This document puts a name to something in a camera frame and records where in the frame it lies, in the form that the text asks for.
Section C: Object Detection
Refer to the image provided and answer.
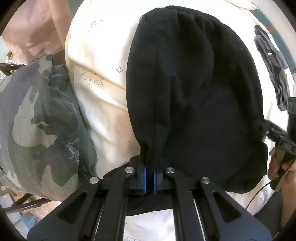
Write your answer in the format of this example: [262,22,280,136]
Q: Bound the teal mattress with orange stripe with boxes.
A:
[251,1,295,73]

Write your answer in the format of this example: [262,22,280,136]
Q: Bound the folded dark grey pants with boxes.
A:
[254,25,290,111]

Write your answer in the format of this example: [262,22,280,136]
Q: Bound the black pants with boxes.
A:
[102,4,269,217]

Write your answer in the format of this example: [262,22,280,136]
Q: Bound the pink hanging cloth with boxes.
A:
[1,1,73,64]

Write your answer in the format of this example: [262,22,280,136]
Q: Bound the cream cartoon print bedsheet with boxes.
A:
[64,0,296,241]

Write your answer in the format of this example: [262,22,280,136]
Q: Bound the thin black cable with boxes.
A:
[245,165,293,210]

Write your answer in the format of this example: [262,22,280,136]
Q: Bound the person right hand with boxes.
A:
[267,147,295,226]

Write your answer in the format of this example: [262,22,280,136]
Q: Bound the camouflage trousers of person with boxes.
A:
[1,55,96,201]

